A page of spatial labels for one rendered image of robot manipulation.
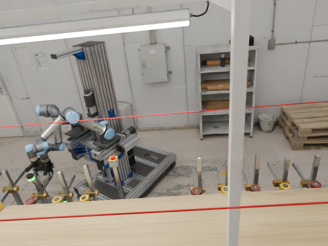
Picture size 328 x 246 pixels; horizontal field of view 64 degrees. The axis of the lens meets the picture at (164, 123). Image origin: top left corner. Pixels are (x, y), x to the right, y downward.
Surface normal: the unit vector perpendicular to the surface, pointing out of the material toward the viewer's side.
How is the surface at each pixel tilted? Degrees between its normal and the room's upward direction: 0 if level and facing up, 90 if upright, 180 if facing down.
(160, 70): 90
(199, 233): 0
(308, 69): 90
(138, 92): 90
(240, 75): 90
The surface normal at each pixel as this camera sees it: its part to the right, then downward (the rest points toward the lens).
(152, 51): -0.07, 0.48
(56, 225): -0.10, -0.88
